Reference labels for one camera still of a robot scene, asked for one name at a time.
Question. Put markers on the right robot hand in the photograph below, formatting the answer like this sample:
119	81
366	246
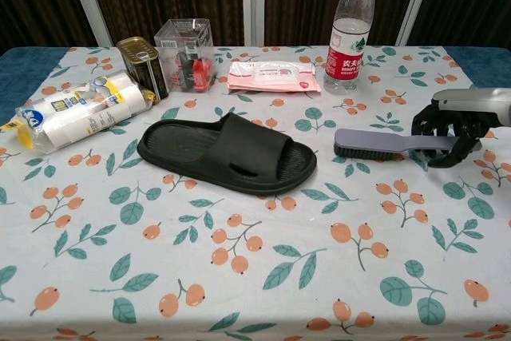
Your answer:
459	105

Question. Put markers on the black rubber slide sandal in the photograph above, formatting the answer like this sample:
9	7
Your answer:
223	147

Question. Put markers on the plastic water bottle red cap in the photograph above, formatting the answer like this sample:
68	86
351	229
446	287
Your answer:
349	37

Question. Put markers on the pink wet wipes pack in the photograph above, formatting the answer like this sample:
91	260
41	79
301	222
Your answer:
273	77

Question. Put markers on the floral tablecloth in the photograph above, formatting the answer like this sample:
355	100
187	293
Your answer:
255	213

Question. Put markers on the clear plastic box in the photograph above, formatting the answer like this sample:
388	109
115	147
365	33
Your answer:
185	57

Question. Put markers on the gold tin can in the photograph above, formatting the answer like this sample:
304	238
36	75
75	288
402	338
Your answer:
143	65

